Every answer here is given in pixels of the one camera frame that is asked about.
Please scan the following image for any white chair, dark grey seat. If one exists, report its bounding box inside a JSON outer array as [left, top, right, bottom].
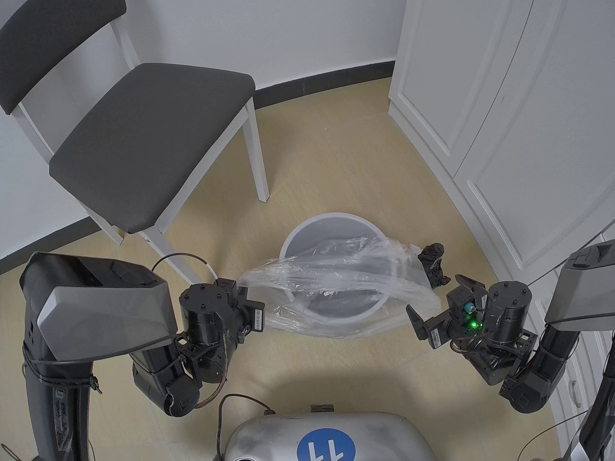
[[0, 0, 271, 284]]

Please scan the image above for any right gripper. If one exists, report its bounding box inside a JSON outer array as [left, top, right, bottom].
[[406, 273, 487, 352]]

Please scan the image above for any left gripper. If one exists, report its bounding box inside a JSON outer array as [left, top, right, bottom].
[[235, 298, 266, 338]]

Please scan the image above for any white trash bin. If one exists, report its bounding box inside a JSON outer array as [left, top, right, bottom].
[[279, 213, 400, 326]]

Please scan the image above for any black cable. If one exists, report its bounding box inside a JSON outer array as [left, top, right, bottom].
[[217, 394, 275, 461], [152, 253, 218, 281]]

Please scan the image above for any crumpled black plastic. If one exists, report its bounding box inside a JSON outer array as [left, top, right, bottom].
[[417, 241, 453, 290]]

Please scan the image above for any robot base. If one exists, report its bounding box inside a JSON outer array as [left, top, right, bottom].
[[226, 404, 436, 461]]

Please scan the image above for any white wardrobe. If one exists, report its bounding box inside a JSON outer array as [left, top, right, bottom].
[[388, 0, 615, 461]]

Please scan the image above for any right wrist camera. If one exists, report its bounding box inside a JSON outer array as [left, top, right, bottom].
[[447, 288, 484, 331]]

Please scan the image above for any clear plastic bag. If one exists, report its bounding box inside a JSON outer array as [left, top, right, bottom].
[[238, 236, 443, 341]]

